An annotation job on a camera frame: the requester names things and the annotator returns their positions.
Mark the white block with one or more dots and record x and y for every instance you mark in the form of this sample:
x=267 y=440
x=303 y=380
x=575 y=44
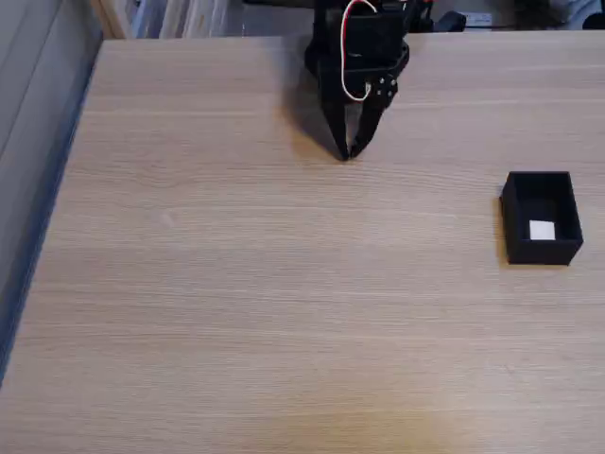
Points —
x=542 y=230

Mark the black open box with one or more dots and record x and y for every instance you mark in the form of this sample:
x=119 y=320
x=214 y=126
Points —
x=543 y=253

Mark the stack of white boards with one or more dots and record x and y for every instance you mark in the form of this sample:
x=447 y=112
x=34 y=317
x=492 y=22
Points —
x=189 y=16

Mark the dark round object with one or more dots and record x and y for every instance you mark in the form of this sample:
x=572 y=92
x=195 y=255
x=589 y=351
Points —
x=595 y=21

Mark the light wooden frame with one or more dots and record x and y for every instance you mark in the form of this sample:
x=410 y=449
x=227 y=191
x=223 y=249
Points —
x=111 y=19

